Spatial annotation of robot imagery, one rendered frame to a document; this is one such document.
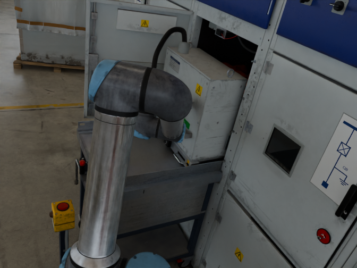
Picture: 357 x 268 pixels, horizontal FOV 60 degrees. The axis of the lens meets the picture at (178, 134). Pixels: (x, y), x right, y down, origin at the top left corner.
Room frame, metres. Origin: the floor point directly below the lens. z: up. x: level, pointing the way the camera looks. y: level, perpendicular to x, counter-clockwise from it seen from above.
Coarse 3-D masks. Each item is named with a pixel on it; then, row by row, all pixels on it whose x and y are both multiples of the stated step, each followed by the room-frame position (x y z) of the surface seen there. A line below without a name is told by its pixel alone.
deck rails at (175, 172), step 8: (80, 128) 1.58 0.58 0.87; (88, 128) 1.60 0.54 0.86; (176, 168) 1.31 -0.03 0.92; (184, 168) 1.33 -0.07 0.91; (192, 168) 1.36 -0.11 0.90; (200, 168) 1.39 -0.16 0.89; (208, 168) 1.42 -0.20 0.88; (216, 168) 1.45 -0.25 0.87; (128, 176) 1.17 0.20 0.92; (136, 176) 1.19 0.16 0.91; (144, 176) 1.21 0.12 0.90; (152, 176) 1.24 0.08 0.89; (160, 176) 1.26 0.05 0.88; (168, 176) 1.29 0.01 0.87; (176, 176) 1.31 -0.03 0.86; (184, 176) 1.34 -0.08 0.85; (128, 184) 1.17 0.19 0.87; (136, 184) 1.19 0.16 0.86; (144, 184) 1.21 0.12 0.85
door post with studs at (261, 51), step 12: (276, 0) 1.44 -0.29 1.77; (276, 12) 1.42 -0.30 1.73; (264, 36) 1.44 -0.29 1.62; (264, 48) 1.43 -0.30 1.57; (252, 72) 1.45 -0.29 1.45; (252, 84) 1.43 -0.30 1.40; (252, 96) 1.41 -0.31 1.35; (240, 108) 1.46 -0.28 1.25; (240, 120) 1.43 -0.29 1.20; (240, 132) 1.41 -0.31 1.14; (228, 144) 1.47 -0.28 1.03; (228, 156) 1.44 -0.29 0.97; (228, 168) 1.41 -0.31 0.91; (216, 204) 1.42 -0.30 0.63; (204, 240) 1.42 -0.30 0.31
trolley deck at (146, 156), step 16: (80, 144) 1.50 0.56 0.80; (144, 144) 1.58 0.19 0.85; (160, 144) 1.61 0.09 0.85; (144, 160) 1.42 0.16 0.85; (160, 160) 1.45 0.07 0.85; (176, 160) 1.48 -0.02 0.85; (192, 176) 1.36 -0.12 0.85; (208, 176) 1.39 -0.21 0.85; (128, 192) 1.14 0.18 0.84; (144, 192) 1.19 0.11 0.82; (160, 192) 1.24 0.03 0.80
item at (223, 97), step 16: (176, 48) 1.81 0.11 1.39; (192, 48) 1.88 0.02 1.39; (192, 64) 1.55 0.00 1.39; (208, 64) 1.62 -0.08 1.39; (224, 64) 1.68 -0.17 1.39; (224, 80) 1.44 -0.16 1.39; (240, 80) 1.49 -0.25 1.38; (208, 96) 1.40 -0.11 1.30; (224, 96) 1.45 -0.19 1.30; (240, 96) 1.50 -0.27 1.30; (208, 112) 1.41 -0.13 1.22; (224, 112) 1.46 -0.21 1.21; (208, 128) 1.42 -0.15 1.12; (224, 128) 1.48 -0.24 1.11; (208, 144) 1.44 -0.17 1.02; (224, 144) 1.50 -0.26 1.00
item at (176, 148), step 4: (172, 144) 1.56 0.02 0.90; (176, 144) 1.52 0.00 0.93; (172, 148) 1.55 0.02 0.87; (176, 148) 1.51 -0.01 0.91; (180, 148) 1.49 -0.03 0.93; (180, 152) 1.47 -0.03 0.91; (184, 152) 1.46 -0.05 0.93; (180, 156) 1.46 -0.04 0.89; (184, 156) 1.43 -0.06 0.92; (180, 160) 1.46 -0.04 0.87; (184, 160) 1.42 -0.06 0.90; (192, 160) 1.40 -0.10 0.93; (196, 160) 1.40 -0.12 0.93; (188, 164) 1.39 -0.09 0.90; (192, 164) 1.37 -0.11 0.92; (196, 164) 1.38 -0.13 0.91
